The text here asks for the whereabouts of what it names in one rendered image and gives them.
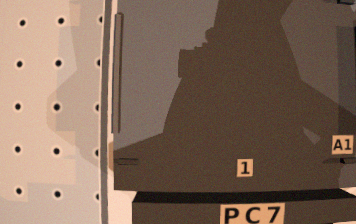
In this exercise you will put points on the beige perforated plate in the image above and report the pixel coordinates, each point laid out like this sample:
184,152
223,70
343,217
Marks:
50,54

